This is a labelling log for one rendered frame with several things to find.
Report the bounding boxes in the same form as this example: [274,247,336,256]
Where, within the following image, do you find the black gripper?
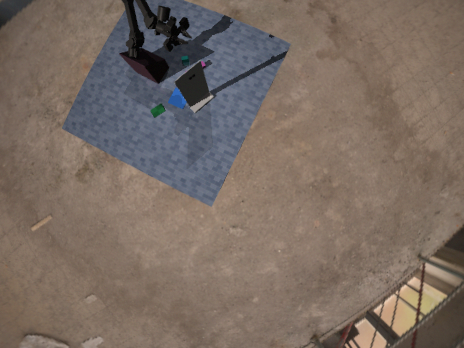
[162,17,192,52]

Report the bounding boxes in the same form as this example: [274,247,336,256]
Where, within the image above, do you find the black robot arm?
[121,0,177,59]

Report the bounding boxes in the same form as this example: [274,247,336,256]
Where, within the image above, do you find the blue square mat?
[168,88,187,109]

